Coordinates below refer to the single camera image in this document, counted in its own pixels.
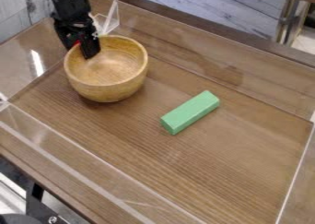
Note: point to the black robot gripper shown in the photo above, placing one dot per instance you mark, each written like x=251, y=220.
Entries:
x=77, y=27

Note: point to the light brown wooden bowl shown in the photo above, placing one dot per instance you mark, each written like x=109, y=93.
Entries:
x=114, y=74

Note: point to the green rectangular foam stick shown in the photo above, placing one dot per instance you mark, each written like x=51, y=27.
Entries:
x=194, y=109

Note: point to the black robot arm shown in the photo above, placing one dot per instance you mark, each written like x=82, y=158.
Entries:
x=71, y=6

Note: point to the metal table leg background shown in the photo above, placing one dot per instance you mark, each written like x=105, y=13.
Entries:
x=291, y=21

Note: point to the black table leg bracket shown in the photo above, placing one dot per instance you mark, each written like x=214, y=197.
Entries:
x=37, y=209

